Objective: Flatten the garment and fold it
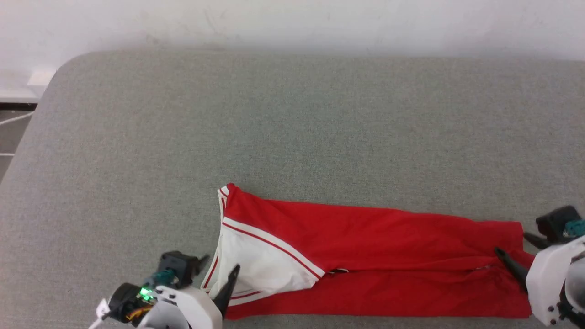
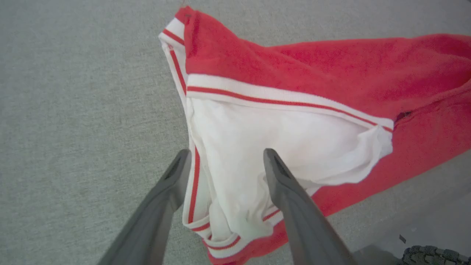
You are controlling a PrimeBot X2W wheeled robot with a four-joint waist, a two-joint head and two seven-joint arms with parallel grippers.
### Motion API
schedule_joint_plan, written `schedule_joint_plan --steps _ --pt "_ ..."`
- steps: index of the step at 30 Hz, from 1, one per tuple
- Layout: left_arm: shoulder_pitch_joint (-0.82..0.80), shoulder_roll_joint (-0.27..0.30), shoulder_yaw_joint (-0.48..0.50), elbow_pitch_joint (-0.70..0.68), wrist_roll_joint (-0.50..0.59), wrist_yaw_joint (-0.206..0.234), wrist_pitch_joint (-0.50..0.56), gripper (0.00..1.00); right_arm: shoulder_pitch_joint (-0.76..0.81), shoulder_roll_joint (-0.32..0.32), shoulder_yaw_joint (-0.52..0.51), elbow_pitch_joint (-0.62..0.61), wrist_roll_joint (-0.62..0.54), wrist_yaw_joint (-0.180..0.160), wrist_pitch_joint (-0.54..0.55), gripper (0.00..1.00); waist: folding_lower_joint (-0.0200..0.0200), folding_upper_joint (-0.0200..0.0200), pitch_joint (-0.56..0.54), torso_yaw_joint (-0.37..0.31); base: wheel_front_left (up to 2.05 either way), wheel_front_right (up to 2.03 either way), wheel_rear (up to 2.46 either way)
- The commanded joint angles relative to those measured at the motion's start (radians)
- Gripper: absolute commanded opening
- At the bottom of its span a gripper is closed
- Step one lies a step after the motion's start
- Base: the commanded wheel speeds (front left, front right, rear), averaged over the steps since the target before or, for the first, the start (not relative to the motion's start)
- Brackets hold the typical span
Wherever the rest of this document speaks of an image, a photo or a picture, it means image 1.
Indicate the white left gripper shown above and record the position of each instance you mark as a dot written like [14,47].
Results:
[201,313]

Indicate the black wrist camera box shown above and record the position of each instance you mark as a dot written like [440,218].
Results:
[555,224]
[180,265]

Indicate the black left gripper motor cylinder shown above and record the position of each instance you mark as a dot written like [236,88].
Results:
[125,299]

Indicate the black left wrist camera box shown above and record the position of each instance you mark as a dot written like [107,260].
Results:
[180,265]

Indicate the grey fabric sofa seat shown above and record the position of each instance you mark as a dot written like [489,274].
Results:
[292,128]

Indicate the red and white shirt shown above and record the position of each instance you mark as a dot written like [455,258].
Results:
[374,246]

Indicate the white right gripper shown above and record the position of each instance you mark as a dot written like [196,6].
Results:
[546,283]

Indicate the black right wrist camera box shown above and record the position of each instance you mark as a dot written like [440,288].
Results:
[555,224]

